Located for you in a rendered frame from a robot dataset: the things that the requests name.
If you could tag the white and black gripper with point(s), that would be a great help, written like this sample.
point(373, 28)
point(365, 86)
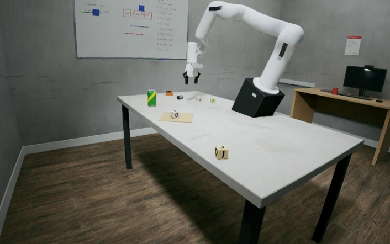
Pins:
point(191, 72)

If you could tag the tan square mat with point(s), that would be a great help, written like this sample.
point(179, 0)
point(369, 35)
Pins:
point(183, 117)

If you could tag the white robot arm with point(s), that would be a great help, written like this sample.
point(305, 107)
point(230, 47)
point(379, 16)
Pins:
point(288, 36)

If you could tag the green drink can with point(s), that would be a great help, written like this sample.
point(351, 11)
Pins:
point(151, 98)

